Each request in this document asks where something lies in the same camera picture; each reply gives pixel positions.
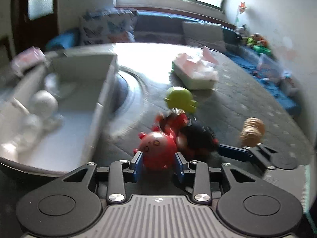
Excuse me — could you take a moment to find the red round pig toy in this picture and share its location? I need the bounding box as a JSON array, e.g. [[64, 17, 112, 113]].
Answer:
[[133, 131, 177, 171]]

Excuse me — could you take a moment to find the black red doll toy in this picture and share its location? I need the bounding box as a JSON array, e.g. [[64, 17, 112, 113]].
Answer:
[[153, 108, 219, 161]]

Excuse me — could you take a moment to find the green round alien toy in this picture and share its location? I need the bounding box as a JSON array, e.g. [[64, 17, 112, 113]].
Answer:
[[164, 86, 198, 114]]

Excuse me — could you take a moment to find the tan peanut shaped toy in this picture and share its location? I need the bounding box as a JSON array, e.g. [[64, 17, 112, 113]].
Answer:
[[240, 117, 265, 147]]

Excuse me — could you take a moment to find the round black turntable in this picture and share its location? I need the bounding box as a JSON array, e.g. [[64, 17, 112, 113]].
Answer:
[[105, 67, 148, 140]]

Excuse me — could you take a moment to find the clear plastic toy bin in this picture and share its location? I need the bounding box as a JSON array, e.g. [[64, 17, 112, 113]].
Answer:
[[257, 54, 283, 84]]

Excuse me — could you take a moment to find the open tissue pack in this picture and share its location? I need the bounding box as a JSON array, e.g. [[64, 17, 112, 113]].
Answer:
[[172, 46, 219, 90]]

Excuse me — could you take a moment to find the grey storage box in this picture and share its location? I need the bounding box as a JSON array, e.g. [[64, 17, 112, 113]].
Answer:
[[1, 52, 118, 177]]

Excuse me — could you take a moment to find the pile of plush toys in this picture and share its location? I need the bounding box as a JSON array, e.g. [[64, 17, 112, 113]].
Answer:
[[236, 24, 272, 57]]

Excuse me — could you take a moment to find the white plush toy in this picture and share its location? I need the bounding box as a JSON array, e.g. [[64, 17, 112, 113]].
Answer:
[[1, 73, 64, 161]]

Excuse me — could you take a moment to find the grey cushion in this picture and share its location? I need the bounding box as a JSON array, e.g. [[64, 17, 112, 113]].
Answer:
[[182, 22, 227, 53]]

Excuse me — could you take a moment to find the butterfly print pillow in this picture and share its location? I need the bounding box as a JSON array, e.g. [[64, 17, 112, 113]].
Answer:
[[79, 8, 139, 45]]

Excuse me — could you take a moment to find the blue sofa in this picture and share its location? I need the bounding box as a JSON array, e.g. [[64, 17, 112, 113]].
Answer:
[[45, 8, 300, 116]]

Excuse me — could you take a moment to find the pink tissue pack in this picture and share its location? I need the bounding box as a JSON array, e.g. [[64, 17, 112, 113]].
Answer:
[[10, 46, 46, 77]]

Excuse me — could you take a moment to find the brown wooden door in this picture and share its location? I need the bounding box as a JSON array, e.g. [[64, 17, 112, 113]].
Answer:
[[11, 0, 59, 54]]

